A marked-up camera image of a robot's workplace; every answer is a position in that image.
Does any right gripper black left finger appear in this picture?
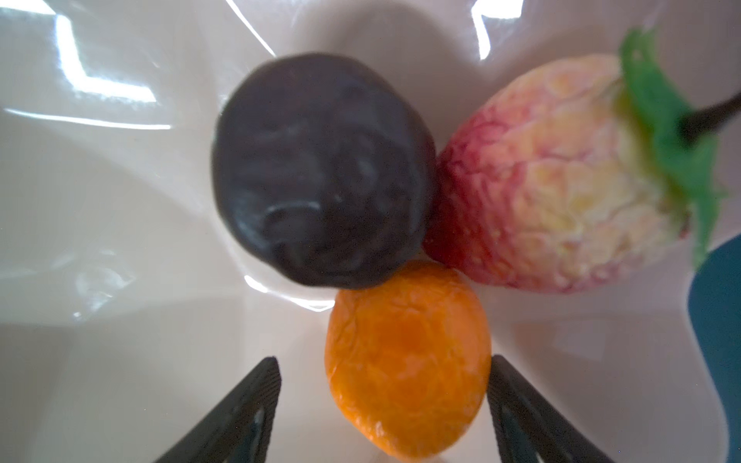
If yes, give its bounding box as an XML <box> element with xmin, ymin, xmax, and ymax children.
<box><xmin>156</xmin><ymin>357</ymin><xmax>282</xmax><ymax>463</ymax></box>

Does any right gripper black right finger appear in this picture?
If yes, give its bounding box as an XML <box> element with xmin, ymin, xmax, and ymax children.
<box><xmin>487</xmin><ymin>355</ymin><xmax>613</xmax><ymax>463</ymax></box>

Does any orange tangerine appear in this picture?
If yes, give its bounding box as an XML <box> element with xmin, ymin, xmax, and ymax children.
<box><xmin>324</xmin><ymin>262</ymin><xmax>492</xmax><ymax>461</ymax></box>

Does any green table mat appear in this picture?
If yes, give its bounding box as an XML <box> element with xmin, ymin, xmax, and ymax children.
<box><xmin>688</xmin><ymin>237</ymin><xmax>740</xmax><ymax>462</ymax></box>

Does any red apple right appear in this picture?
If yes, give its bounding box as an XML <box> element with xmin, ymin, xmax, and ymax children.
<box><xmin>424</xmin><ymin>29</ymin><xmax>740</xmax><ymax>293</ymax></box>

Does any dark purple plum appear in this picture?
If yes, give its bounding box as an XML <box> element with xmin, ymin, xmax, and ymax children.
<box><xmin>211</xmin><ymin>53</ymin><xmax>437</xmax><ymax>289</ymax></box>

